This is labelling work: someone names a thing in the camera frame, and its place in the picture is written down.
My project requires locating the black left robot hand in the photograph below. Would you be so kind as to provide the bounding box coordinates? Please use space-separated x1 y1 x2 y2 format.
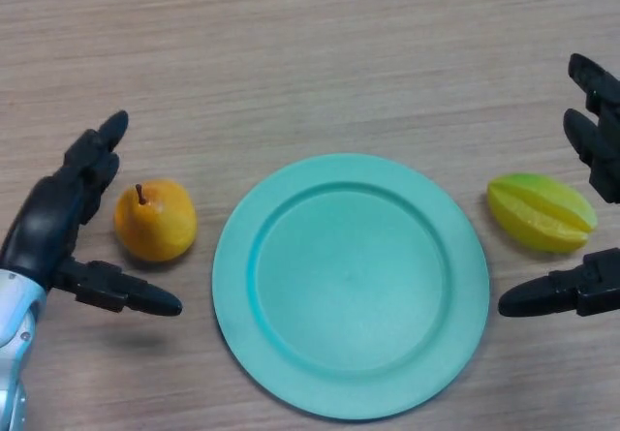
0 109 184 318

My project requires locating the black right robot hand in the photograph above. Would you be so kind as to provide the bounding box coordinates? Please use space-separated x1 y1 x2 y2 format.
497 52 620 319

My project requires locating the yellow orange pear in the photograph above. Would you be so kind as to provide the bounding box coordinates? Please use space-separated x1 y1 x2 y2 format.
113 178 199 262

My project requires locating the teal green round plate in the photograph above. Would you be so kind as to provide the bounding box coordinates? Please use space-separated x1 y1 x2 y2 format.
211 153 490 421

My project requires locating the yellow green starfruit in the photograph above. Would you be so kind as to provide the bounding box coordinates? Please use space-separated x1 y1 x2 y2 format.
486 172 598 255

